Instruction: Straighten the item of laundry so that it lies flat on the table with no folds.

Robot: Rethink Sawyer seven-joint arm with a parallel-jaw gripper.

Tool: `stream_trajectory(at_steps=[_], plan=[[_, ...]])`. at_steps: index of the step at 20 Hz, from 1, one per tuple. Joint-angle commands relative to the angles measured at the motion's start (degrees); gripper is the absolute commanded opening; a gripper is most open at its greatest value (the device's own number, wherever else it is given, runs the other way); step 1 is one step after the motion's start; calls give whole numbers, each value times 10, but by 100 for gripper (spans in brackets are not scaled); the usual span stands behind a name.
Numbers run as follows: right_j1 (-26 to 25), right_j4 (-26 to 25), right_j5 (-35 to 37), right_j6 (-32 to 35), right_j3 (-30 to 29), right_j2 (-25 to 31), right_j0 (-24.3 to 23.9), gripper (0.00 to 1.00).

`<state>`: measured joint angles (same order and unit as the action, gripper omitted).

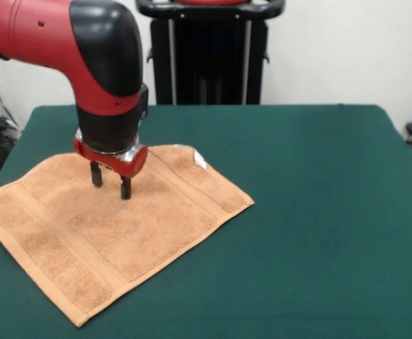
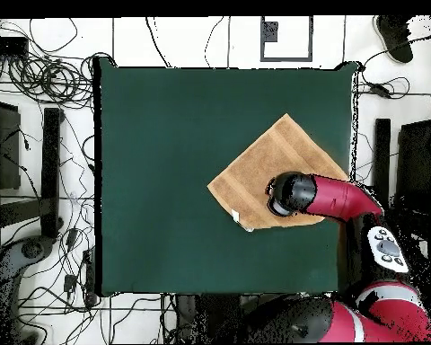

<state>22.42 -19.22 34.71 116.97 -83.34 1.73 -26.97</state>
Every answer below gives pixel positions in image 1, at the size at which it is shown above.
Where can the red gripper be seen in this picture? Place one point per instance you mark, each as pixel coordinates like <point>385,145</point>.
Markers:
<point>133,166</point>

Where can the tan terry towel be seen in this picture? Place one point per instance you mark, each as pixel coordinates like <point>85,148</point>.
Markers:
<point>121,229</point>

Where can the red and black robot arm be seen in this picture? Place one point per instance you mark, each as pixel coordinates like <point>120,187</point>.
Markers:
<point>96,53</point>

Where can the dark green table cloth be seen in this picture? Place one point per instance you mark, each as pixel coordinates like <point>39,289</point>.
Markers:
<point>297,247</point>

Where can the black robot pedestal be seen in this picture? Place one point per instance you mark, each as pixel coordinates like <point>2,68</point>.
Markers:
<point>209,63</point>

